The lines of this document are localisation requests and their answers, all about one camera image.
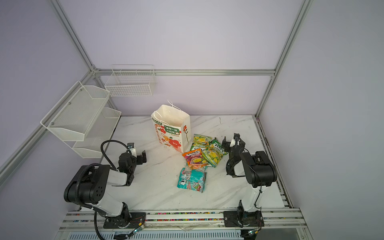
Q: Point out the white floral paper bag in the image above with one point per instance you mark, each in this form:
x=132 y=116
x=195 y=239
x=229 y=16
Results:
x=172 y=127

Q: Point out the orange snack packet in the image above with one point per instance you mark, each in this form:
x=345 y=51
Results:
x=195 y=159

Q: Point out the upper white mesh shelf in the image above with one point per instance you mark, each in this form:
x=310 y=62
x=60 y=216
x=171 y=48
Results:
x=72 y=118

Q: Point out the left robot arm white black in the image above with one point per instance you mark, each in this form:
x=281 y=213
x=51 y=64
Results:
x=88 y=190

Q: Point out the white wire basket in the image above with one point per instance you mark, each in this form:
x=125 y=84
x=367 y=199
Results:
x=131 y=81

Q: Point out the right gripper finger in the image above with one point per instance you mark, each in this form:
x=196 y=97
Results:
x=237 y=138
x=226 y=145

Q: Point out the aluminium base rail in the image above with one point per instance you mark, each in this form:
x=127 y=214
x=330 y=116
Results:
x=285 y=224

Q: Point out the white mesh shelf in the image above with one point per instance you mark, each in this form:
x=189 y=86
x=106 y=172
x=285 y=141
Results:
x=101 y=131
x=72 y=118

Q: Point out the teal snack packet top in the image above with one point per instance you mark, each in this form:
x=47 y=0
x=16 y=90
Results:
x=192 y=179

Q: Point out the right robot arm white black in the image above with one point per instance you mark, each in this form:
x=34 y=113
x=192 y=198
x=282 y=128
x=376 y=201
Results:
x=259 y=172

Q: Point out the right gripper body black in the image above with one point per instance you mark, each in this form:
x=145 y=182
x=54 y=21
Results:
x=229 y=145

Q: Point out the yellow-green snack packet back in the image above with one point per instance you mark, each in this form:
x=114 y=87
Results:
x=200 y=142

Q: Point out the lower white mesh shelf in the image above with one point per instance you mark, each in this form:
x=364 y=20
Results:
x=101 y=131

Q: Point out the green snack packet right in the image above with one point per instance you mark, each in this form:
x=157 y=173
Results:
x=214 y=153

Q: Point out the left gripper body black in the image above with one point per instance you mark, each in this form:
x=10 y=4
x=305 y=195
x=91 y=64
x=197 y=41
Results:
x=140 y=157

